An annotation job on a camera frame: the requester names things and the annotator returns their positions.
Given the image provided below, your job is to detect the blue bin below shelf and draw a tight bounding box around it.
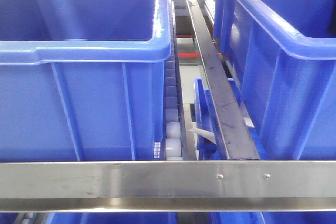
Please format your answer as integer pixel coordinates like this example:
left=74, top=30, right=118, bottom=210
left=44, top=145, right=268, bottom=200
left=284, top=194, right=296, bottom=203
left=194, top=78, right=227, bottom=160

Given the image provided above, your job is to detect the white roller track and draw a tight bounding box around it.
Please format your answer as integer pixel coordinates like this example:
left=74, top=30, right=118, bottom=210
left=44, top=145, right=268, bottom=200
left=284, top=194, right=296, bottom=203
left=164, top=0, right=183, bottom=161

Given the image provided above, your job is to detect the large blue bin left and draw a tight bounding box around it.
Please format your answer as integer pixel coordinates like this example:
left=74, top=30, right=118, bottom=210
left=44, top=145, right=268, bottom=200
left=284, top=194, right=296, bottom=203
left=1, top=0, right=172, bottom=162

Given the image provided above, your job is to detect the large blue bin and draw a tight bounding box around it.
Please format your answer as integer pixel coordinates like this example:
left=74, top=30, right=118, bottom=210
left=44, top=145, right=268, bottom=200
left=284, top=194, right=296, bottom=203
left=214, top=0, right=335, bottom=160
left=1, top=0, right=172, bottom=162

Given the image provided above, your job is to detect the large blue bin right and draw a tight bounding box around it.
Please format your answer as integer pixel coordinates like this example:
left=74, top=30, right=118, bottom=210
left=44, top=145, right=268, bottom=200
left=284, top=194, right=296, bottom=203
left=214, top=0, right=335, bottom=160

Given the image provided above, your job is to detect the dark steel divider rail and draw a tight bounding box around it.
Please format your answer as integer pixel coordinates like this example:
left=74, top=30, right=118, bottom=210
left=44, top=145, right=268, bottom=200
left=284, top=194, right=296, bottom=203
left=186, top=0, right=260, bottom=160

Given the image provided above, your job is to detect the steel front shelf rail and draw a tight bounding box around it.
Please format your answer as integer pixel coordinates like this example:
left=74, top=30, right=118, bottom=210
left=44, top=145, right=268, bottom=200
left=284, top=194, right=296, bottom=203
left=1, top=161, right=335, bottom=212

